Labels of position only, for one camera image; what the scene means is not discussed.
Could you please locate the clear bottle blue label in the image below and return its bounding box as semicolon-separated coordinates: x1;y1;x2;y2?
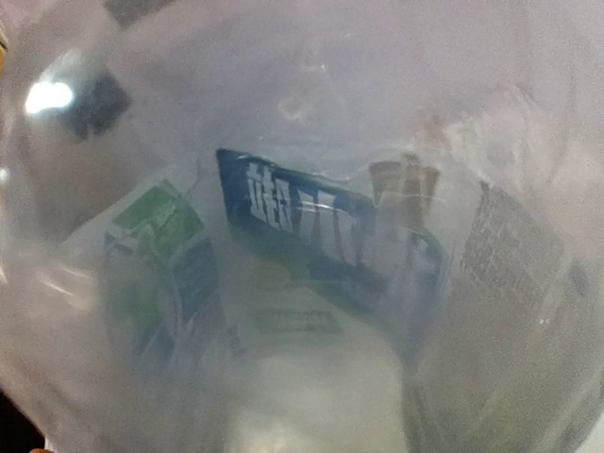
1;1;603;452

